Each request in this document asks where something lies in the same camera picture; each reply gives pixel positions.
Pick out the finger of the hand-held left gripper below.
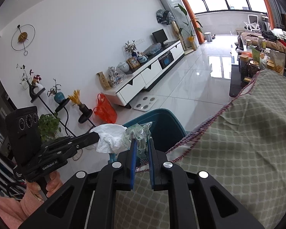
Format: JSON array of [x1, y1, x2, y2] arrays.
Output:
[[71, 131, 101, 150]]

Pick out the red leaf plant white vase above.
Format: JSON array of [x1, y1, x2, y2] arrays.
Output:
[[16, 64, 42, 91]]

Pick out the draped patterned clothes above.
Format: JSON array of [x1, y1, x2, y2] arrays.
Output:
[[156, 9, 176, 26]]

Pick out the yellow brown patterned box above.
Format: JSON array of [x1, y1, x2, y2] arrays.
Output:
[[96, 71, 111, 91]]

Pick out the blue white ceramic jar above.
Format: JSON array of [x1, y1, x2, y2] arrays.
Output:
[[136, 52, 148, 64]]

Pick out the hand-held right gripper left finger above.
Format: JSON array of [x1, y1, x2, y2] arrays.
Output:
[[17, 138, 138, 229]]

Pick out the white standing air conditioner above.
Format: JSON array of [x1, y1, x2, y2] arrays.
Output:
[[160, 0, 201, 46]]

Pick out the patterned green grey tablecloth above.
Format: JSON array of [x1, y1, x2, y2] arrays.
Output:
[[114, 68, 286, 229]]

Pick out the person's left forearm pink sleeve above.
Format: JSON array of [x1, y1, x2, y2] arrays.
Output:
[[0, 190, 47, 229]]

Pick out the dried wheat black vase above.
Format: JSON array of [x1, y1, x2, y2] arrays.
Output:
[[68, 89, 86, 111]]

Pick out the tall leafy plant yellow pot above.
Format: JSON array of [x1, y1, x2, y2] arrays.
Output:
[[177, 3, 203, 51]]

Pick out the clear bag of small items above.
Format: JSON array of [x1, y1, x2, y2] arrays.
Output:
[[108, 66, 127, 88]]

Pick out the black monitor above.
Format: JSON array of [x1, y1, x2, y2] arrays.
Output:
[[152, 28, 169, 47]]

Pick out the small tree teal pot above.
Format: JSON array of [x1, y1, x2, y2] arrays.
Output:
[[47, 78, 66, 104]]

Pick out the black bag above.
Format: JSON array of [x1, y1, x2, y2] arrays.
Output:
[[262, 30, 278, 41]]

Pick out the orange plastic bag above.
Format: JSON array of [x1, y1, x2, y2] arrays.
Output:
[[93, 93, 118, 124]]

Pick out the blue patterned cloth bundle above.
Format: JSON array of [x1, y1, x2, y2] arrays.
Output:
[[143, 42, 163, 55]]

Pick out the teal plastic bin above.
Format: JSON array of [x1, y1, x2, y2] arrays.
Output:
[[109, 108, 187, 169]]

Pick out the black metal plant stand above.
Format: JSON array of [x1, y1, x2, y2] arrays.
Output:
[[30, 86, 96, 139]]

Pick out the white tissue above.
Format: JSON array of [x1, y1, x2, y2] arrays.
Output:
[[89, 123, 132, 154]]

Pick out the person's left hand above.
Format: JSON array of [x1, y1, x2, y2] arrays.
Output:
[[26, 171, 63, 202]]

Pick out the orange curtain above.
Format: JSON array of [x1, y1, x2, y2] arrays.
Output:
[[251, 0, 277, 29], [170, 0, 206, 45]]

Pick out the white bathroom scale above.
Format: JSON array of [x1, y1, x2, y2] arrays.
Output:
[[133, 95, 157, 112]]

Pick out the tall wooden stand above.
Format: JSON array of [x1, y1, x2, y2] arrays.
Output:
[[170, 20, 189, 51]]

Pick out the small plant in blue vase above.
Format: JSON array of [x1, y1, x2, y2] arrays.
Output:
[[124, 40, 138, 58]]

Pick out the green leafy potted plant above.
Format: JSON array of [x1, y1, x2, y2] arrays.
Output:
[[38, 113, 62, 144]]

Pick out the white office chair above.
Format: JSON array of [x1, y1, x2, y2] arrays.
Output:
[[243, 14, 262, 32]]

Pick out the clear green print plastic wrapper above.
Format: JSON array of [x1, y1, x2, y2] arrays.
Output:
[[122, 121, 154, 159]]

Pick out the glass jar wooden lid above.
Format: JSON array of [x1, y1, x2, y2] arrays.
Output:
[[249, 60, 262, 77]]

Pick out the round metal wall clock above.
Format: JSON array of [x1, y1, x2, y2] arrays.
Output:
[[11, 24, 36, 56]]

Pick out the green box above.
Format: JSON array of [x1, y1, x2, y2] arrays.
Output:
[[250, 45, 260, 61]]

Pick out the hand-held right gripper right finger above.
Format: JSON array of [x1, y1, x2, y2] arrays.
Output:
[[147, 137, 265, 229]]

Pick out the white black tv cabinet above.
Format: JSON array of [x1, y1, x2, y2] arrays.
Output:
[[102, 40, 185, 109]]

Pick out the wooden photo frame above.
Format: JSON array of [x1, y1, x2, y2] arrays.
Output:
[[126, 56, 141, 69]]

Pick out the dark glass coffee table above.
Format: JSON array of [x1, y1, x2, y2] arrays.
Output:
[[229, 35, 286, 99]]

